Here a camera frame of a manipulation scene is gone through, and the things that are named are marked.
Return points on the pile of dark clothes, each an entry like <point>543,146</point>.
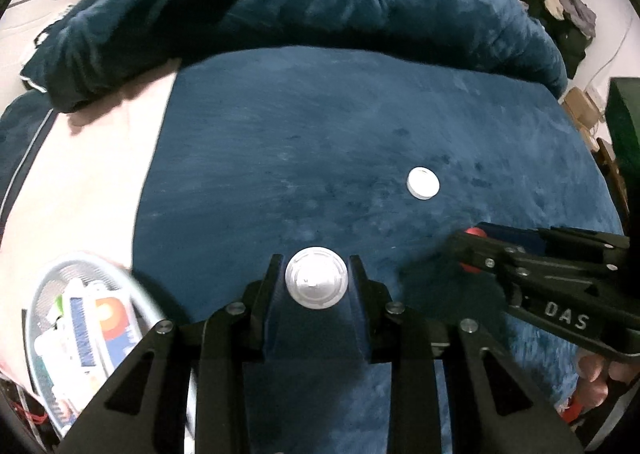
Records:
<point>562,18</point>

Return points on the red round object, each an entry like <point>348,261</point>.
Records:
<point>472,249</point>

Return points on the person's right hand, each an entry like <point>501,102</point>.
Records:
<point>597,371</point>

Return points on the orange and white packet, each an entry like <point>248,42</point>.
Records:
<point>112,324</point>

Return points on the white mesh basket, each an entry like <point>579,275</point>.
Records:
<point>75,334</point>

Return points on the pink bed sheet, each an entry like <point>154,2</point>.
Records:
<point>80,173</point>

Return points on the blue and white packet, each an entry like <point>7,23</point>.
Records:
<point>82,334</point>

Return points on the small white round cap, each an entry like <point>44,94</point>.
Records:
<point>423,183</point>

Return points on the dark blue fleece blanket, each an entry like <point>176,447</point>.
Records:
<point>350,163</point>

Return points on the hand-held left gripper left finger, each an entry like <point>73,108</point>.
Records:
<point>270,291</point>

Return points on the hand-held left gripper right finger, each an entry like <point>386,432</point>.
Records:
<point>359,290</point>

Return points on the dark green box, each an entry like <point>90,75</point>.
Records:
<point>625,128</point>

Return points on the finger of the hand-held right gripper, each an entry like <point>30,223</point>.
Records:
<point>480,259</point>

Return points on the large white round cap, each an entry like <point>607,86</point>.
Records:
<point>316,277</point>

